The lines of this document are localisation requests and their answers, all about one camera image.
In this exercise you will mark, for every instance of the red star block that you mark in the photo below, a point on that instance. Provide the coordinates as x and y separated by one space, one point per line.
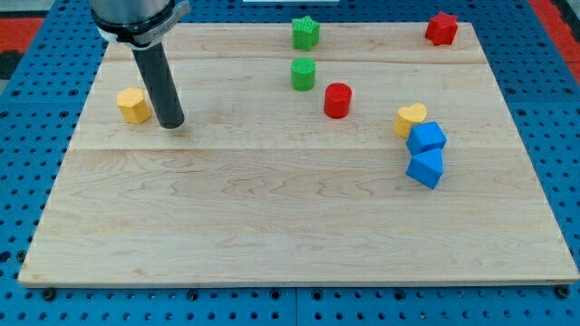
442 29

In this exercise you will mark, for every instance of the blue triangular block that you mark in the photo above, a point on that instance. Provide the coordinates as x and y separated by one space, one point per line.
427 167

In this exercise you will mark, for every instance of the blue cube block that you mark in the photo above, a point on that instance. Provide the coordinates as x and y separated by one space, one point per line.
426 136

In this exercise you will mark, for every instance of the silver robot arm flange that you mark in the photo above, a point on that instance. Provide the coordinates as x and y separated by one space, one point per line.
139 24

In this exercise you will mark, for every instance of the green cylinder block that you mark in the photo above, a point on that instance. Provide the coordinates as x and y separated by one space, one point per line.
303 71

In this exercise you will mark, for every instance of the yellow hexagon block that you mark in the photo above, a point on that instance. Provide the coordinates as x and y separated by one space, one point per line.
133 105

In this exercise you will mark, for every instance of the wooden board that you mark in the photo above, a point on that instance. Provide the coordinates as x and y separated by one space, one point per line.
259 188

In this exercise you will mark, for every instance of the yellow heart block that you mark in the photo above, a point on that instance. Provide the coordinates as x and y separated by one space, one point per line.
408 117

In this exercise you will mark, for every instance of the green star block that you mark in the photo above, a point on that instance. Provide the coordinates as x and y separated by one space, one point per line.
305 33

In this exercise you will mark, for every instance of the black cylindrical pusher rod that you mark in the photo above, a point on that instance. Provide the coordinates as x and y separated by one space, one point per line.
155 72

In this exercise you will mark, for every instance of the red cylinder block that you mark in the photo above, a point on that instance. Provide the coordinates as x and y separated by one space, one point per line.
337 100

